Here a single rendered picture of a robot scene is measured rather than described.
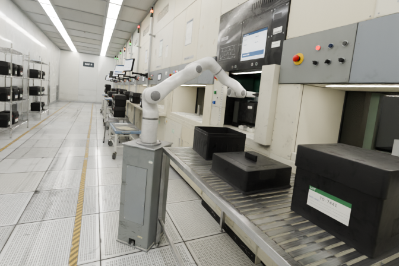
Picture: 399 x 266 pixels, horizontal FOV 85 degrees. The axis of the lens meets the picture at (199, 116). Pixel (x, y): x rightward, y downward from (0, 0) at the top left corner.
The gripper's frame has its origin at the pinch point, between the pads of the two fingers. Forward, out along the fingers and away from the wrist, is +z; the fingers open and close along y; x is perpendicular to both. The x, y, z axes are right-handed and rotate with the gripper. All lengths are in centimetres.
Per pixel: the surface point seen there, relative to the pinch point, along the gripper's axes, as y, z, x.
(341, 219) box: 126, -68, -39
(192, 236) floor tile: 12, -59, -121
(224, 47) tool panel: -18, -30, 41
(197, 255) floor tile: 33, -65, -121
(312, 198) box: 116, -68, -37
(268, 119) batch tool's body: 55, -34, -17
